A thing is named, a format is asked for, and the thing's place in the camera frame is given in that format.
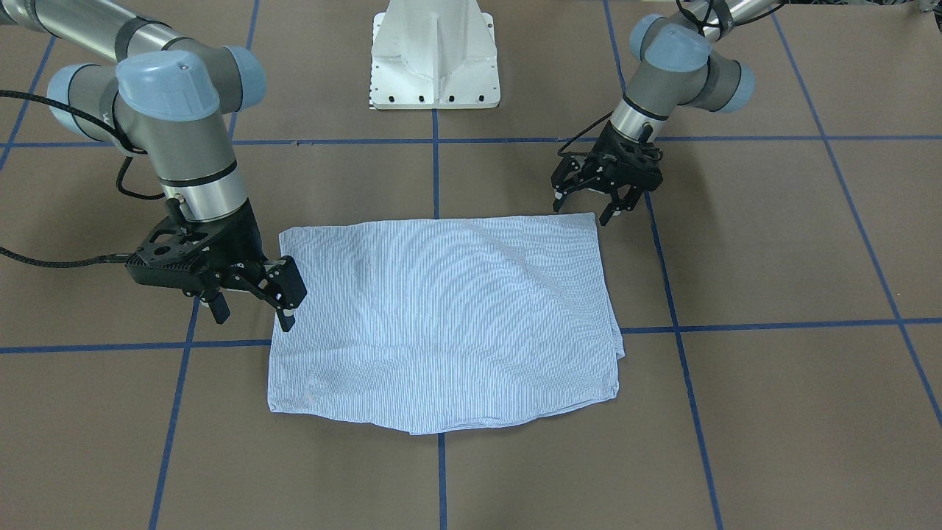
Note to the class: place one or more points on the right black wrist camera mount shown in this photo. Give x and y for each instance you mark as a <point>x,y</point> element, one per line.
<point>178,256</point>

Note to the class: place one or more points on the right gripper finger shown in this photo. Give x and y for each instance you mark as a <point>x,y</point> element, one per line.
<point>215,301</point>
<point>278,283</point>

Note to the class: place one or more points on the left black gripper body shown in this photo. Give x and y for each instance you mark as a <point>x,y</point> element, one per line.
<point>605,141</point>

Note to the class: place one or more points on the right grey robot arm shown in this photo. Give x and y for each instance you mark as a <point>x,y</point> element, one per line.
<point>165,96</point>

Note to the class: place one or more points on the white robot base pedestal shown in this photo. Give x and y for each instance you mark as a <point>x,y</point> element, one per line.
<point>434,55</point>

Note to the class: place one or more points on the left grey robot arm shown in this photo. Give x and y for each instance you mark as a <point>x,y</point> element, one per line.
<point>677,67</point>

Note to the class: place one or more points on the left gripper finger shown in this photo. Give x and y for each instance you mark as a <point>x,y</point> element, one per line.
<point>567,179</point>
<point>620,203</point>

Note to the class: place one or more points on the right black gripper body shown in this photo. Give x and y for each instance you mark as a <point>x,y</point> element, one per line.
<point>243,241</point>

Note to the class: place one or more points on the blue striped button shirt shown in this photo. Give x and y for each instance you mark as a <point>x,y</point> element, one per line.
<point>432,326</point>

